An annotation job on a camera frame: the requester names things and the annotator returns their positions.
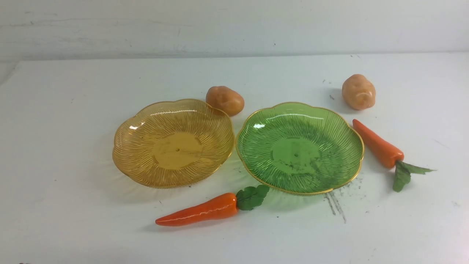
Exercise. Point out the toy potato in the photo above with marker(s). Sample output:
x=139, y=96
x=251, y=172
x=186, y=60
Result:
x=358, y=92
x=225, y=99

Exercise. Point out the toy carrot front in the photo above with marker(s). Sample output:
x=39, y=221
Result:
x=221, y=207

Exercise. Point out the toy carrot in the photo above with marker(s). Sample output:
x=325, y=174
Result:
x=221, y=207
x=389, y=156

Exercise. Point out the amber ribbed plastic plate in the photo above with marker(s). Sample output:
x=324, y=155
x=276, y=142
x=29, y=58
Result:
x=172, y=144

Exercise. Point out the green ribbed plastic plate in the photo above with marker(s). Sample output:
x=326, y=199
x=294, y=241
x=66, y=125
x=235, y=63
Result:
x=300, y=149

